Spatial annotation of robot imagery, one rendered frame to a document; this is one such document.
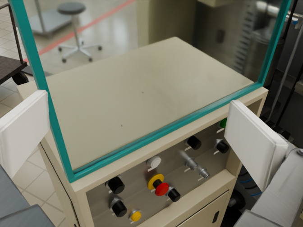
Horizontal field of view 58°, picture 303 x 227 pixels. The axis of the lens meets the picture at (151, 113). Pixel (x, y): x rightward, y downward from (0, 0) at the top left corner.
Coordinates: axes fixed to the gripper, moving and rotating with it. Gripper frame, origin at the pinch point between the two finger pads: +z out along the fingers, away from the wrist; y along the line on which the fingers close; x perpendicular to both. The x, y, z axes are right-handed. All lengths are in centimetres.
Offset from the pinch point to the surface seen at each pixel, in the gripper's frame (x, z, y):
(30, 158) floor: -108, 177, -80
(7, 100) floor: -85, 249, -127
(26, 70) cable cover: -65, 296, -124
